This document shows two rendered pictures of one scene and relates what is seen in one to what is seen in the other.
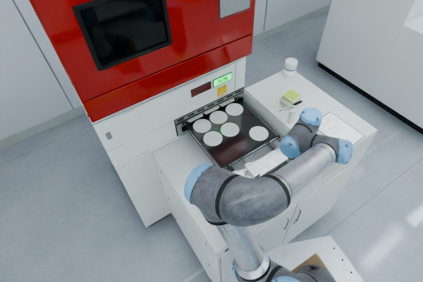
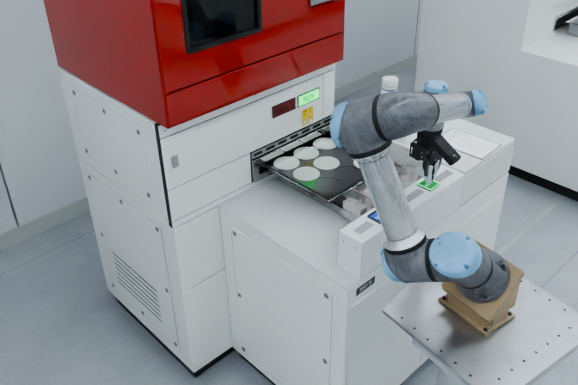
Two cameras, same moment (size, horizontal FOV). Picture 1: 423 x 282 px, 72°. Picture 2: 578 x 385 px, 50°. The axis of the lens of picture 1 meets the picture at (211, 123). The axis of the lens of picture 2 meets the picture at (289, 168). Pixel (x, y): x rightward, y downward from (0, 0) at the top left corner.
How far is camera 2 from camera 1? 104 cm
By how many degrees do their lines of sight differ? 19
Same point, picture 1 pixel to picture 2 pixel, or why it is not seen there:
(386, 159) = (545, 241)
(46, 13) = not seen: outside the picture
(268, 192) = (419, 95)
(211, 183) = (362, 102)
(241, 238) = (394, 181)
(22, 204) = not seen: outside the picture
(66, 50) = (163, 21)
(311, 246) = not seen: hidden behind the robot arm
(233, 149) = (338, 180)
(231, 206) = (389, 107)
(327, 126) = (453, 141)
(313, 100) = not seen: hidden behind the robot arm
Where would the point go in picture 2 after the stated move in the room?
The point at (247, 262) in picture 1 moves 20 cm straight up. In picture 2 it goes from (402, 223) to (408, 155)
